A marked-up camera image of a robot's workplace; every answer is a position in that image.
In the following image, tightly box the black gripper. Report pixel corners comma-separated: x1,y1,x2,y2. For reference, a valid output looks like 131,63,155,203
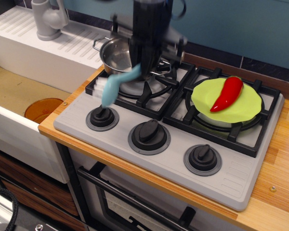
111,12,187,78

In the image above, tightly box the stainless steel pot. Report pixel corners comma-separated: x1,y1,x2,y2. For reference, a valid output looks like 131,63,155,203
92,37,174,82

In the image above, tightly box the light blue dish brush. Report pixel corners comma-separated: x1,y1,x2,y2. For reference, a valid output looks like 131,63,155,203
92,64,141,108

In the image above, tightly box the red chili pepper toy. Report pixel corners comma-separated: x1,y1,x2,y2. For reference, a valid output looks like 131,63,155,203
210,76,244,113

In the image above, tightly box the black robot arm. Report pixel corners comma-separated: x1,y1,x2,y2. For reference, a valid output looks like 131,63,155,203
111,0,187,78

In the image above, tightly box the black left stove knob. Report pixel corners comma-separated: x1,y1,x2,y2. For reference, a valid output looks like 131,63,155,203
86,106,119,132

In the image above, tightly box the black stove knob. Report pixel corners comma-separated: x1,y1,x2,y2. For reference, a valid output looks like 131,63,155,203
184,144,222,177
128,119,171,155
86,106,119,132

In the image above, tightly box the black middle stove knob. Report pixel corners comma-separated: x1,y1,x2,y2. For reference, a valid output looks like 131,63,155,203
128,119,171,155

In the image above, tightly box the grey toy stove top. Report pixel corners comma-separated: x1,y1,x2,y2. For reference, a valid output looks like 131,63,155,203
53,56,285,212

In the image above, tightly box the light green plate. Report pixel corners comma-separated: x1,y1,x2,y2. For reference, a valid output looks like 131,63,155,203
191,77,262,123

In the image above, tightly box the black right stove knob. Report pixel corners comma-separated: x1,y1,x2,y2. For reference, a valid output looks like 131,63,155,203
184,144,222,177

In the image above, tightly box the black left burner grate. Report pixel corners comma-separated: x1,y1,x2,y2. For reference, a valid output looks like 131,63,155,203
85,55,196,121

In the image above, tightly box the black burner grate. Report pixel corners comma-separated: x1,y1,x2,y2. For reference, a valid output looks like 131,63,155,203
85,55,196,121
163,67,284,157

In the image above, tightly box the black right burner grate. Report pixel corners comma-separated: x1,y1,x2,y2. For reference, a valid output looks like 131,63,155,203
163,67,284,157

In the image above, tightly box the grey toy faucet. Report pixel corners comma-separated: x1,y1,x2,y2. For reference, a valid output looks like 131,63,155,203
31,0,69,41

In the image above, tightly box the white toy sink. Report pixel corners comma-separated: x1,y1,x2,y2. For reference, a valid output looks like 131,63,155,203
0,6,110,183

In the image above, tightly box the orange sink drain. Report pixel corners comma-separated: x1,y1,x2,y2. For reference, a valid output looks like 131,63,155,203
24,98,63,124

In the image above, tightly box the wooden drawer front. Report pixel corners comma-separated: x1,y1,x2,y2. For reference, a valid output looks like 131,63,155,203
0,151,87,231

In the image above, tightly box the black oven door handle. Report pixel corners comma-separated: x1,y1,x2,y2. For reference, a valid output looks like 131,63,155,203
77,167,196,231

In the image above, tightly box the black cable at bottom left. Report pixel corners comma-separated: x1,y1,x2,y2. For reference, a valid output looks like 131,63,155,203
0,187,19,231

